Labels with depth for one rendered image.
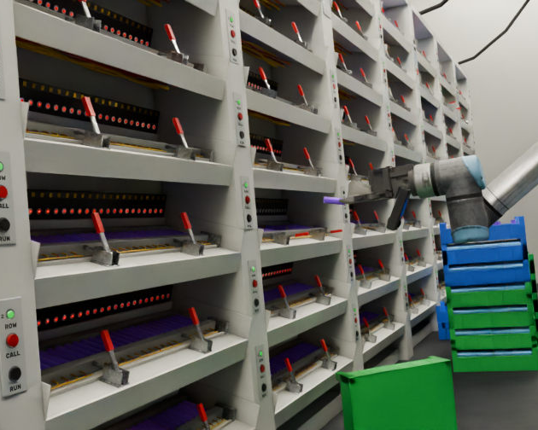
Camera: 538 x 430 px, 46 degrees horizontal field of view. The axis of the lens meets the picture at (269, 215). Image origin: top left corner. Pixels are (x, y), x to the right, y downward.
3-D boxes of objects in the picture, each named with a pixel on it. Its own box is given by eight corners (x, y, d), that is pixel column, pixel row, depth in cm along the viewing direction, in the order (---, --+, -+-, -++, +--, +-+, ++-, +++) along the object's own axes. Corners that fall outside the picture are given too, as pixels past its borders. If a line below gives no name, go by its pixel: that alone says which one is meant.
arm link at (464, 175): (485, 191, 156) (478, 151, 157) (434, 200, 162) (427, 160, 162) (488, 191, 165) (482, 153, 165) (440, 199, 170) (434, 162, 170)
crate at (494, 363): (534, 358, 249) (531, 338, 249) (540, 370, 230) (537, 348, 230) (454, 360, 258) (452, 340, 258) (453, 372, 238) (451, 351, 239)
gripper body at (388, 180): (372, 172, 177) (416, 164, 172) (377, 203, 176) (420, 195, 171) (365, 171, 170) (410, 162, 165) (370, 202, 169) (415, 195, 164)
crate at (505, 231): (521, 236, 251) (519, 216, 251) (526, 237, 231) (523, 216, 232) (442, 242, 259) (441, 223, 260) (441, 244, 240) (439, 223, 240)
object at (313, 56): (324, 75, 208) (331, 32, 206) (235, 26, 153) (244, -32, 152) (268, 68, 216) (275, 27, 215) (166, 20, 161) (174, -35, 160)
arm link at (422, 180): (439, 196, 170) (433, 195, 161) (421, 200, 172) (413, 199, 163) (434, 163, 170) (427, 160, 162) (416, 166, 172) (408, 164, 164)
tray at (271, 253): (340, 252, 206) (345, 223, 205) (256, 268, 151) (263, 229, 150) (283, 239, 214) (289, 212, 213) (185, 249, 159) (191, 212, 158)
